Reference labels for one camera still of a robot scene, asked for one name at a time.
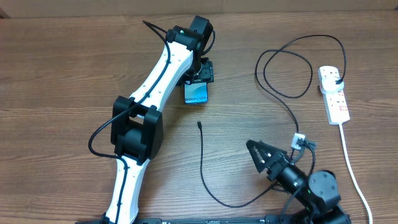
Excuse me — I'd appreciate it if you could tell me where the Samsung Galaxy smartphone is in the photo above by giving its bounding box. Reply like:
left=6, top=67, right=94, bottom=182
left=184, top=82, right=208, bottom=105

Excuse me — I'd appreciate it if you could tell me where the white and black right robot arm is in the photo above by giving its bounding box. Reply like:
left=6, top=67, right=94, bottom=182
left=246, top=140, right=351, bottom=224

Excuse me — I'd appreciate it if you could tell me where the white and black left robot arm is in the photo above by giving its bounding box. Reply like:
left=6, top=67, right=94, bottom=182
left=93, top=16, right=215, bottom=223

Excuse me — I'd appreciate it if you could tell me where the white charger plug adapter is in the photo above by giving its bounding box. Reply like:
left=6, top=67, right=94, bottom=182
left=318, top=70, right=345, bottom=94

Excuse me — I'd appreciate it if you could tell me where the white power strip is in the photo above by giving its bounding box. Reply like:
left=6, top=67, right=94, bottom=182
left=318, top=66, right=350, bottom=125

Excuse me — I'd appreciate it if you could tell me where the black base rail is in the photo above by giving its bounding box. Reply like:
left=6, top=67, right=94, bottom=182
left=74, top=213, right=352, bottom=224

